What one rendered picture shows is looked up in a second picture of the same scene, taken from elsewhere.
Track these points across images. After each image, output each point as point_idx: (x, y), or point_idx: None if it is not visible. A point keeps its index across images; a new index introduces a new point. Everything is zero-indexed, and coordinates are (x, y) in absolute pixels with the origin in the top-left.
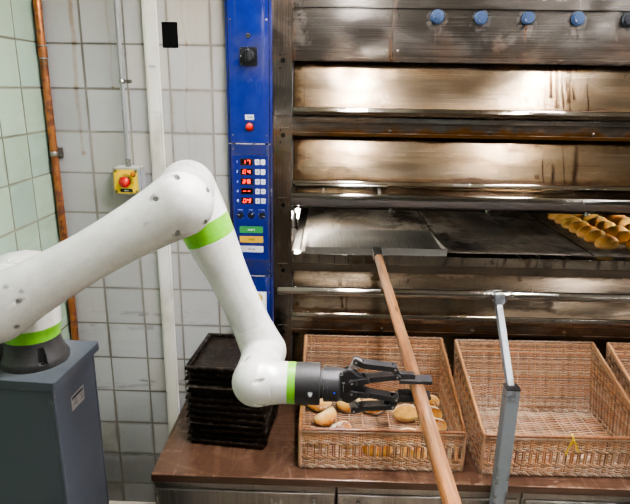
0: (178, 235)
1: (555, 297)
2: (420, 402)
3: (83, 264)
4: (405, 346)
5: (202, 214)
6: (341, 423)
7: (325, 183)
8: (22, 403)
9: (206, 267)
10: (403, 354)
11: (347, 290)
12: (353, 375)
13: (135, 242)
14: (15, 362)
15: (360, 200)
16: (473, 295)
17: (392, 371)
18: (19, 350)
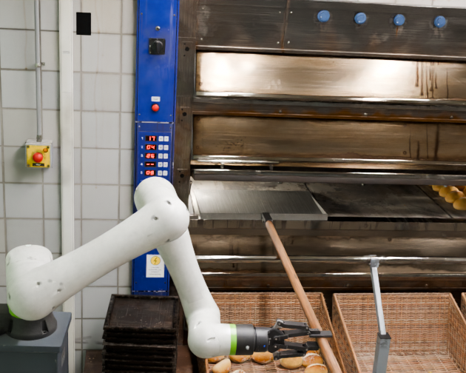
0: (168, 241)
1: (419, 260)
2: (325, 350)
3: (103, 263)
4: (308, 308)
5: (185, 227)
6: (237, 371)
7: (224, 159)
8: (32, 362)
9: (168, 256)
10: (308, 314)
11: (248, 257)
12: (277, 332)
13: (140, 248)
14: (26, 331)
15: (256, 175)
16: (353, 260)
17: (305, 328)
18: (29, 323)
